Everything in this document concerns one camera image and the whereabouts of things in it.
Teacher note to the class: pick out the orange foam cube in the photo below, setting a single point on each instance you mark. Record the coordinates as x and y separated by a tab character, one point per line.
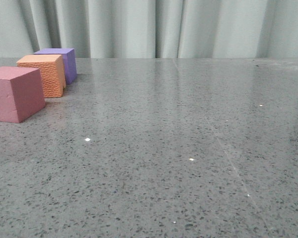
52	72

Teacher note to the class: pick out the purple foam cube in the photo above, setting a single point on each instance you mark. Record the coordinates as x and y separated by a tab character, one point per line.
68	55

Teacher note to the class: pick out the grey-green curtain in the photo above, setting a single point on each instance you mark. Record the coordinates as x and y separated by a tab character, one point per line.
151	28

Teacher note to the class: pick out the red foam cube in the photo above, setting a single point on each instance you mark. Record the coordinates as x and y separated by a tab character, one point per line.
21	93

